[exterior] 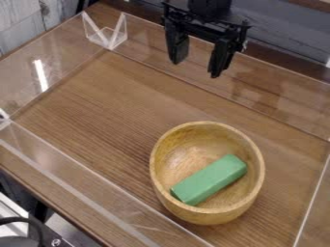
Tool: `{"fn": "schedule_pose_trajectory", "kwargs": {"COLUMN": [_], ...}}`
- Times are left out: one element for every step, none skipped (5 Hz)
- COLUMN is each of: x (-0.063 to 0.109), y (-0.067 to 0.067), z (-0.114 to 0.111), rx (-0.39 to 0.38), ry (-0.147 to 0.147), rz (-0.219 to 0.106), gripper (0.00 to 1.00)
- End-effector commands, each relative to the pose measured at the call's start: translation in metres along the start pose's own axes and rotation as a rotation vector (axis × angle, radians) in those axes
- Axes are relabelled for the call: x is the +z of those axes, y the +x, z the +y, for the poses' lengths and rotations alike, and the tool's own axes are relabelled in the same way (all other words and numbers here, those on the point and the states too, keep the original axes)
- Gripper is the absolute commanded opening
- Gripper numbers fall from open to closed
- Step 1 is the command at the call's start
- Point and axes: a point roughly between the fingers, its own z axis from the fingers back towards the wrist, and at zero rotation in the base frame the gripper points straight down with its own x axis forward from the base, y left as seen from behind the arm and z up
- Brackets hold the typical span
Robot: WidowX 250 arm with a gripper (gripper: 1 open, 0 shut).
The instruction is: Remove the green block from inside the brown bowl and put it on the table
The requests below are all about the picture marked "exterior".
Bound black cable lower left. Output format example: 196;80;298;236
0;216;46;247

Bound brown wooden bowl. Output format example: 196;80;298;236
150;121;266;226

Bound clear acrylic tray walls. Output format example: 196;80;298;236
0;9;330;247

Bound clear acrylic corner bracket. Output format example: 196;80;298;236
82;12;128;50

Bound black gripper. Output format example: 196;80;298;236
163;0;251;78

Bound green rectangular block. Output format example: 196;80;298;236
170;154;247;206

